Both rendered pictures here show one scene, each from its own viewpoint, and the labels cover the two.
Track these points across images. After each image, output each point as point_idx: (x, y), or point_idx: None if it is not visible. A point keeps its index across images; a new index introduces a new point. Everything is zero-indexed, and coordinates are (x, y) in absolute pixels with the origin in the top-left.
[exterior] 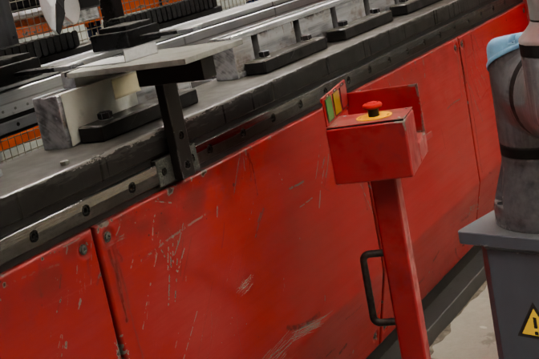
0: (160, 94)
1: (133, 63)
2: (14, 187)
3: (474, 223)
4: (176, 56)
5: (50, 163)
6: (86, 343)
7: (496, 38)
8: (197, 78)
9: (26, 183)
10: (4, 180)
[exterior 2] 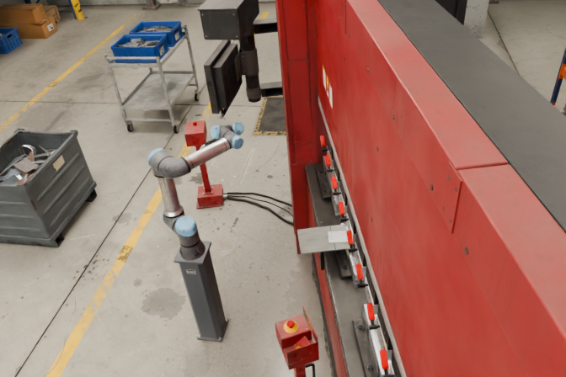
0: None
1: (319, 229)
2: (317, 209)
3: (208, 244)
4: (307, 234)
5: (328, 223)
6: None
7: (191, 217)
8: None
9: (317, 211)
10: (329, 213)
